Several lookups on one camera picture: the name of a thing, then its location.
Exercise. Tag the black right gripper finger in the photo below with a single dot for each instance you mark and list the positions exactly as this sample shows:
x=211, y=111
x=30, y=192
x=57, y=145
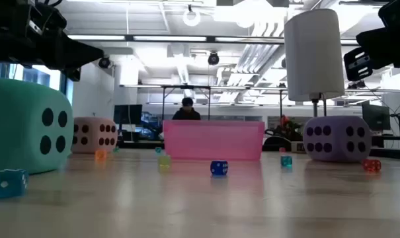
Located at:
x=358, y=64

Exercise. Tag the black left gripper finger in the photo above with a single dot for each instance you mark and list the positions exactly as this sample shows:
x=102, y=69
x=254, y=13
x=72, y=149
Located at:
x=77, y=53

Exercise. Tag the large pink foam die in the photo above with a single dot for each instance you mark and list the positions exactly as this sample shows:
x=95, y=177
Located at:
x=94, y=142

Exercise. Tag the large teal foam die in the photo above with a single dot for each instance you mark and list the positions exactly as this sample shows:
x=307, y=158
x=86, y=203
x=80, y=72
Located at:
x=21, y=125

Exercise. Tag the large purple foam die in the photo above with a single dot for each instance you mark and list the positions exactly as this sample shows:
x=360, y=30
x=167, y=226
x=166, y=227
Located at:
x=336, y=155

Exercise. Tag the small red translucent die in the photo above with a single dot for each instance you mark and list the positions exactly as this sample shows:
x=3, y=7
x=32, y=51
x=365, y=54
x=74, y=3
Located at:
x=371, y=165

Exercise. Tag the small orange translucent die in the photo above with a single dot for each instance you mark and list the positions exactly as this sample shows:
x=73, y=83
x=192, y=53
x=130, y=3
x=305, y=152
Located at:
x=100, y=155

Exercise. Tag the small teal translucent die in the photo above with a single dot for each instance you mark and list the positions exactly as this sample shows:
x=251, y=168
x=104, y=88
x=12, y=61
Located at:
x=286, y=161

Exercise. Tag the small yellow-green translucent die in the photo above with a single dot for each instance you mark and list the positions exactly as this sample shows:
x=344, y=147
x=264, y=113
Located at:
x=164, y=162

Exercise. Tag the white shade table lamp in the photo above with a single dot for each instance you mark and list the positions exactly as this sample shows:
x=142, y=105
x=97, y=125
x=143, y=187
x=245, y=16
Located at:
x=313, y=53

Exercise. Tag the black computer monitor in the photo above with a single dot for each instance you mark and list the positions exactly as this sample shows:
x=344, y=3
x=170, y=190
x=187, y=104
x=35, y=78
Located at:
x=127, y=114
x=376, y=117

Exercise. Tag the red and green plant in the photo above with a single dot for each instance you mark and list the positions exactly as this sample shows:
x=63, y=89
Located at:
x=290, y=127

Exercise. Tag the small green translucent die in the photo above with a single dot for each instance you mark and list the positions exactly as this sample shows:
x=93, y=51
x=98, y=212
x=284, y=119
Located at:
x=116, y=149

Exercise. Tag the small pink translucent die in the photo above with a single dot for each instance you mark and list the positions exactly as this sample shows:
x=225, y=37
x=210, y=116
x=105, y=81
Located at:
x=282, y=149

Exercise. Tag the black office chair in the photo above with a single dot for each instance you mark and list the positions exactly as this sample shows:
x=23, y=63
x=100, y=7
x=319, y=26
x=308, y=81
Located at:
x=275, y=143

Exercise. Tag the person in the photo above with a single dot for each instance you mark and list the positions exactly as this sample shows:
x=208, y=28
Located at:
x=186, y=114

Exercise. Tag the small light blue translucent die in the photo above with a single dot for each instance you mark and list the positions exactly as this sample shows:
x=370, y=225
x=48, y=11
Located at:
x=6, y=190

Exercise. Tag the pink translucent plastic bin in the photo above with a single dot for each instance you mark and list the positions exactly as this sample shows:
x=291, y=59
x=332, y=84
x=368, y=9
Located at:
x=213, y=140

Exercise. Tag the small dark blue die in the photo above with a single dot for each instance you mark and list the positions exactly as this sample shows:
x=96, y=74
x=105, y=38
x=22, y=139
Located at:
x=219, y=168

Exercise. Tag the black aluminium table frame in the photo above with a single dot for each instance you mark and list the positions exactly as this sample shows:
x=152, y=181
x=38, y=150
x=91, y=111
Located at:
x=137, y=144

